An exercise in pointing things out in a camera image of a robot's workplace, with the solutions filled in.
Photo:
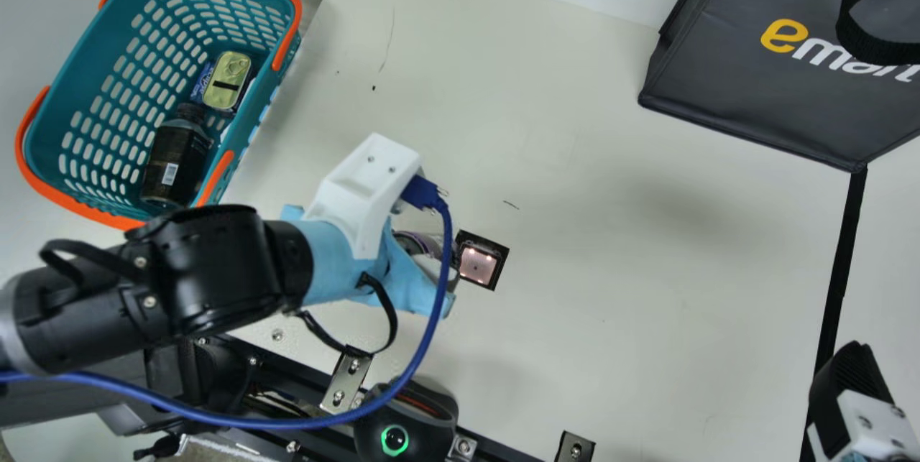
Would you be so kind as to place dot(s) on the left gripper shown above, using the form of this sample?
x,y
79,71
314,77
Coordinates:
x,y
338,271

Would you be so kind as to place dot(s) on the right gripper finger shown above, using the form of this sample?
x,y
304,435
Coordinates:
x,y
852,390

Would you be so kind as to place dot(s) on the purple can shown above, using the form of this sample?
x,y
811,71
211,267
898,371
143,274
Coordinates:
x,y
424,243

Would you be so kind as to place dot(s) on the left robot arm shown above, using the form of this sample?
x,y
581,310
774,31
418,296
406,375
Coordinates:
x,y
201,275

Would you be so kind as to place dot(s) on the small square scanner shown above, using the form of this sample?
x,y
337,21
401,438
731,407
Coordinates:
x,y
480,262

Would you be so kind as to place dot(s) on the teal shopping basket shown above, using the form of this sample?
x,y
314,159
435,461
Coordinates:
x,y
86,117

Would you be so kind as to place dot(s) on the black strip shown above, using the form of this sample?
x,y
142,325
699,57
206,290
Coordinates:
x,y
842,261

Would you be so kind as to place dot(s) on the black device with green light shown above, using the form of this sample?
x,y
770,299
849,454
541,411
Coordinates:
x,y
406,426

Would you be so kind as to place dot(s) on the dark coffee bottle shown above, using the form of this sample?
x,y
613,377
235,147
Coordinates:
x,y
176,160

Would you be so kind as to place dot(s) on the rectangular tin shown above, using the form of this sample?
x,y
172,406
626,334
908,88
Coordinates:
x,y
226,81

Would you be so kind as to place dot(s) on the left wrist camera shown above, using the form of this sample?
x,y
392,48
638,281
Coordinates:
x,y
363,185

